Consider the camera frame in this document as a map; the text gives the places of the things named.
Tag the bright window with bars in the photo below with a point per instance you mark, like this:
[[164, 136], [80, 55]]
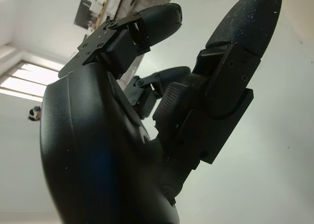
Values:
[[27, 77]]

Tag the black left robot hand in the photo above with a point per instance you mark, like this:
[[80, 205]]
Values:
[[98, 148]]

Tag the dark computer monitor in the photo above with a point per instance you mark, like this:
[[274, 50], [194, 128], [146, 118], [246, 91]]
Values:
[[83, 11]]

